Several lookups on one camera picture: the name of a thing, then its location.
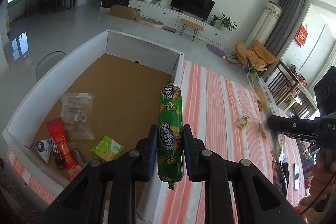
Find green sausage snack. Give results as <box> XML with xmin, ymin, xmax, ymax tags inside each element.
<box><xmin>157</xmin><ymin>83</ymin><xmax>183</xmax><ymax>190</ymax></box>

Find red snack packet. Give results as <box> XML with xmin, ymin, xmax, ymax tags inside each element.
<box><xmin>46</xmin><ymin>117</ymin><xmax>82</xmax><ymax>181</ymax></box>

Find white standing air conditioner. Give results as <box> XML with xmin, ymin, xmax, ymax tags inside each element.
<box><xmin>244</xmin><ymin>1</ymin><xmax>282</xmax><ymax>49</ymax></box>

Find round beige pet bed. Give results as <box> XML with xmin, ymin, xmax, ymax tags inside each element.
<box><xmin>135</xmin><ymin>16</ymin><xmax>165</xmax><ymax>28</ymax></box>

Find bread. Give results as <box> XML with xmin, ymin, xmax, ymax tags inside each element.
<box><xmin>256</xmin><ymin>100</ymin><xmax>266</xmax><ymax>139</ymax></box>

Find green potted plant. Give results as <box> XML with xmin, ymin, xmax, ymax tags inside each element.
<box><xmin>219</xmin><ymin>13</ymin><xmax>238</xmax><ymax>31</ymax></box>

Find light green snack packet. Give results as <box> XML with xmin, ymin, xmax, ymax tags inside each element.
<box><xmin>91</xmin><ymin>135</ymin><xmax>124</xmax><ymax>161</ymax></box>

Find dark biscuit stack packet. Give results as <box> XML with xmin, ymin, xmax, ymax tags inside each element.
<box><xmin>68</xmin><ymin>141</ymin><xmax>88</xmax><ymax>168</ymax></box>

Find purple round mat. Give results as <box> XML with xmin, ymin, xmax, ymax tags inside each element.
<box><xmin>206</xmin><ymin>44</ymin><xmax>227</xmax><ymax>59</ymax></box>

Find striped orange white tablecloth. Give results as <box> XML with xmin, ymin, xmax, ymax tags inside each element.
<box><xmin>6</xmin><ymin>59</ymin><xmax>306</xmax><ymax>224</ymax></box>

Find orange lounge chair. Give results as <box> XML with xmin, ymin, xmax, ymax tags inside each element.
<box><xmin>224</xmin><ymin>40</ymin><xmax>276</xmax><ymax>72</ymax></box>

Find small wooden bench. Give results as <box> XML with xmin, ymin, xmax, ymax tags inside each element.
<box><xmin>179</xmin><ymin>19</ymin><xmax>204</xmax><ymax>41</ymax></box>

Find small potted plant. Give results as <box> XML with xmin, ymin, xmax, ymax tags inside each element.
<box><xmin>210</xmin><ymin>15</ymin><xmax>219</xmax><ymax>27</ymax></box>

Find person right hand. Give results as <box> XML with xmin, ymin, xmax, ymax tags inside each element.
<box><xmin>309</xmin><ymin>150</ymin><xmax>330</xmax><ymax>198</ymax></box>

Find brown cardboard box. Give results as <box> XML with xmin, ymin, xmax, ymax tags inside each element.
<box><xmin>109</xmin><ymin>5</ymin><xmax>141</xmax><ymax>20</ymax></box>

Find wooden dining table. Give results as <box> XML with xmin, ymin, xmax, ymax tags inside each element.
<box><xmin>277</xmin><ymin>60</ymin><xmax>318</xmax><ymax>119</ymax></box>

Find clear bag brown crackers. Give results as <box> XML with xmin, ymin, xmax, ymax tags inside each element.
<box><xmin>60</xmin><ymin>93</ymin><xmax>95</xmax><ymax>140</ymax></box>

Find brown chocolate bar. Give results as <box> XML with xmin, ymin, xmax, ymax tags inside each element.
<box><xmin>51</xmin><ymin>138</ymin><xmax>65</xmax><ymax>170</ymax></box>

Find white cardboard box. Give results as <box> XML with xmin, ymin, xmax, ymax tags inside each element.
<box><xmin>3</xmin><ymin>30</ymin><xmax>184</xmax><ymax>223</ymax></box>

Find red wall decoration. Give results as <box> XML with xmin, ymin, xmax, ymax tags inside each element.
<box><xmin>294</xmin><ymin>25</ymin><xmax>308</xmax><ymax>47</ymax></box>

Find grey curtain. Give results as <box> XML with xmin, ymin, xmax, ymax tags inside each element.
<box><xmin>264</xmin><ymin>0</ymin><xmax>306</xmax><ymax>56</ymax></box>

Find smartphone on table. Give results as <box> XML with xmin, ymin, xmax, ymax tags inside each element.
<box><xmin>293</xmin><ymin>163</ymin><xmax>299</xmax><ymax>190</ymax></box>

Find dark wooden dining chair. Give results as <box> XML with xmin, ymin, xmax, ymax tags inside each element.
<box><xmin>266</xmin><ymin>61</ymin><xmax>300</xmax><ymax>106</ymax></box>

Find cream green wafer packet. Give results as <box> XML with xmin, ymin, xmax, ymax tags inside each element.
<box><xmin>236</xmin><ymin>115</ymin><xmax>251</xmax><ymax>130</ymax></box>

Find grey white triangular packet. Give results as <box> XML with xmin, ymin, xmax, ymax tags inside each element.
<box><xmin>33</xmin><ymin>139</ymin><xmax>52</xmax><ymax>164</ymax></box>

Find white tv cabinet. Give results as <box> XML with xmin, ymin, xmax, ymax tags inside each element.
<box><xmin>129</xmin><ymin>0</ymin><xmax>230</xmax><ymax>48</ymax></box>

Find black television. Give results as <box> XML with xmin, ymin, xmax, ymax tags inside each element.
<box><xmin>170</xmin><ymin>0</ymin><xmax>215</xmax><ymax>20</ymax></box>

